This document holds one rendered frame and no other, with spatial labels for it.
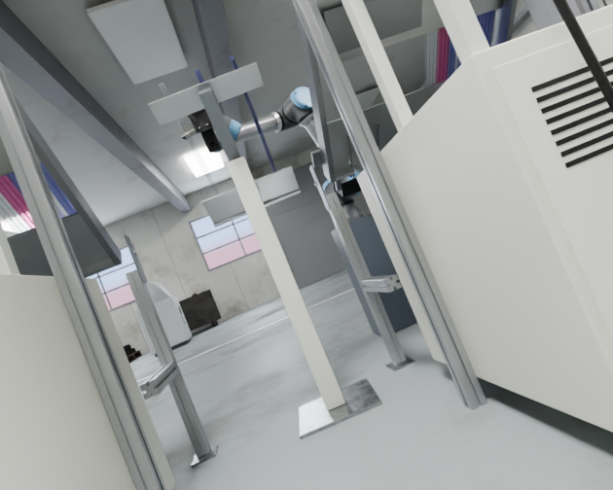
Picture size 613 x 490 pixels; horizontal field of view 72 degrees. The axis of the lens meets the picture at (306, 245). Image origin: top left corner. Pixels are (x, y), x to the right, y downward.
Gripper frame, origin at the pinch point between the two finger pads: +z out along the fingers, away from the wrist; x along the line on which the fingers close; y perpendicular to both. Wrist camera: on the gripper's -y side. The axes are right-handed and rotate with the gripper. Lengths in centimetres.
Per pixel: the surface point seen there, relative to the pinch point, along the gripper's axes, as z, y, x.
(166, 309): -473, -304, -210
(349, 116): 52, -1, 36
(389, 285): 51, -50, 33
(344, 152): 6.6, -22.7, 42.3
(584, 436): 108, -53, 44
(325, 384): 53, -74, 6
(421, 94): 7, -14, 74
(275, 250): 31.5, -35.7, 7.3
